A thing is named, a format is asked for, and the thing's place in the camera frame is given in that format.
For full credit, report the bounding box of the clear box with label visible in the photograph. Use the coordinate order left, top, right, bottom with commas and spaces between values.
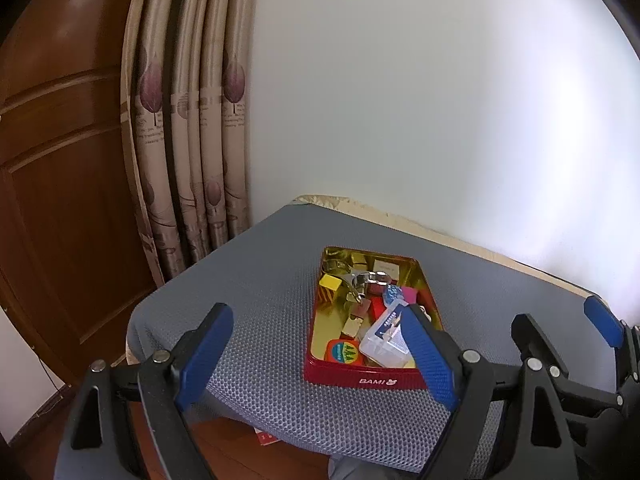
359, 300, 418, 368

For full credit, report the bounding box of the person's grey trouser leg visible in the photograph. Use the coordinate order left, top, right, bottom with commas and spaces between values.
327, 455, 426, 480

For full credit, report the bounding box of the yellow striped block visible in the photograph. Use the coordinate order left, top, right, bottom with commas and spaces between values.
319, 274, 343, 306

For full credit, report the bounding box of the orange tape measure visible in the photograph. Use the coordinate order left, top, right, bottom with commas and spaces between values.
324, 338, 365, 365

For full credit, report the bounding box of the red tin box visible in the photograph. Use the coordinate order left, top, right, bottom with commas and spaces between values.
304, 246, 446, 392

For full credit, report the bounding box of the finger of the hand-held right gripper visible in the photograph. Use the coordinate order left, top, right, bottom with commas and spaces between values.
510, 312, 626, 411
583, 295, 640, 391

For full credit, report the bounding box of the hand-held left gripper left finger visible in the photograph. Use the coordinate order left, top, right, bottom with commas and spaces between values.
54, 302, 235, 480

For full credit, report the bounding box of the red and wood stick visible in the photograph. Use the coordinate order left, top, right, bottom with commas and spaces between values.
342, 297, 386, 341

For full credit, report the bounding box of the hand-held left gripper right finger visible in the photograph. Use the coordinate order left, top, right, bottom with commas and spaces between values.
400, 304, 586, 480

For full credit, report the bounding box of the metal nail clipper keychain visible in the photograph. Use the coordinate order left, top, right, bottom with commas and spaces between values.
324, 258, 407, 306

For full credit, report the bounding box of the brown cardboard block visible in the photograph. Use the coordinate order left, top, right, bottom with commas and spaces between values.
372, 257, 402, 280

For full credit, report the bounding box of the beige leaf-patterned curtain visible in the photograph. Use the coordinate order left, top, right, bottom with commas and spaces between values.
120, 0, 263, 286

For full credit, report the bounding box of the brown wooden door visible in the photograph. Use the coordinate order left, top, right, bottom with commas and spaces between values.
0, 0, 166, 386

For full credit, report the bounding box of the grey mesh mat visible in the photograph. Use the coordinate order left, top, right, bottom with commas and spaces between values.
125, 204, 616, 473

